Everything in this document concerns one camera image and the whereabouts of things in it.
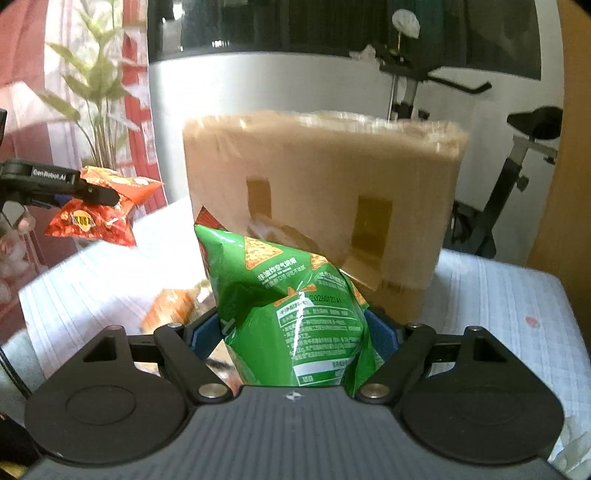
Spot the black exercise bike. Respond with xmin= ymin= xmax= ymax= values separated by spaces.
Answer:
xmin=373 ymin=44 xmax=563 ymax=264

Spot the dark green chip bag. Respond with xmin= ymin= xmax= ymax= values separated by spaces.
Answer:
xmin=194 ymin=225 xmax=384 ymax=394

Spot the red window frame curtain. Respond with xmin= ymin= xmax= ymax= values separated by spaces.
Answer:
xmin=119 ymin=0 xmax=168 ymax=213

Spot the cardboard box with plastic liner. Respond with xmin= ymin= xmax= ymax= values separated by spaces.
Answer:
xmin=183 ymin=112 xmax=469 ymax=324

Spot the orange red snack bag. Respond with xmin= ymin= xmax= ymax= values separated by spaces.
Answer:
xmin=45 ymin=166 xmax=162 ymax=247

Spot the artificial green plant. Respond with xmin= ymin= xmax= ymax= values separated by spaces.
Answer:
xmin=35 ymin=1 xmax=137 ymax=170

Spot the white cloth on bike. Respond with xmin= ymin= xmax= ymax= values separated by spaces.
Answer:
xmin=392 ymin=9 xmax=421 ymax=39

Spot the wooden door panel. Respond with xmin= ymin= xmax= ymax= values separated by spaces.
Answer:
xmin=526 ymin=0 xmax=591 ymax=319

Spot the yellow spicy strip packet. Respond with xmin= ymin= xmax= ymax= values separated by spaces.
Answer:
xmin=140 ymin=287 xmax=200 ymax=334

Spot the dark window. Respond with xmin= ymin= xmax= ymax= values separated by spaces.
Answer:
xmin=147 ymin=0 xmax=542 ymax=80

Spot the person left hand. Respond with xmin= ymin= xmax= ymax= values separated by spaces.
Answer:
xmin=1 ymin=210 xmax=35 ymax=304

